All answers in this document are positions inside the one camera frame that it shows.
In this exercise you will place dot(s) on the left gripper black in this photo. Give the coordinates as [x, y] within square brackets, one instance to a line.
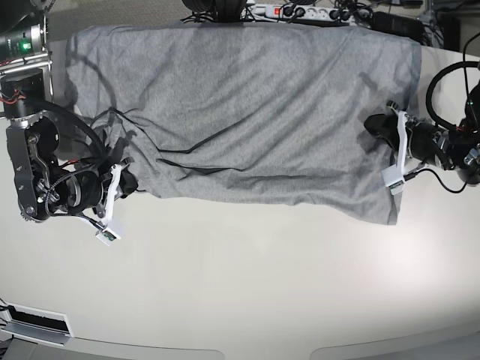
[435, 145]

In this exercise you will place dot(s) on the black power adapter box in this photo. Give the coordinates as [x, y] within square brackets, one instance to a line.
[398, 25]

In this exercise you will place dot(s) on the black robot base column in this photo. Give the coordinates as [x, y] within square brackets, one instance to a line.
[229, 10]

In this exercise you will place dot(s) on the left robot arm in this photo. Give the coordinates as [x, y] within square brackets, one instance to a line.
[451, 180]

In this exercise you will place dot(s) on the grey t-shirt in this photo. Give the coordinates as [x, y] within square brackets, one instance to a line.
[247, 113]

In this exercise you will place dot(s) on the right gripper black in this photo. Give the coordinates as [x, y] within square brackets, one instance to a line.
[59, 193]

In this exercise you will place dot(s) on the white power strip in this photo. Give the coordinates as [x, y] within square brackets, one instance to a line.
[306, 14]

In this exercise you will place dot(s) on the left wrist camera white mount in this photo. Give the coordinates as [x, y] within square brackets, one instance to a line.
[395, 176]

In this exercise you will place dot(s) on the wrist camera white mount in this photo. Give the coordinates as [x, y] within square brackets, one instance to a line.
[395, 176]
[104, 225]

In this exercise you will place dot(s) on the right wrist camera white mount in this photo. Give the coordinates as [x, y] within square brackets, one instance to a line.
[104, 225]

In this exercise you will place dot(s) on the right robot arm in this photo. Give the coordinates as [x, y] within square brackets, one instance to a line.
[33, 135]

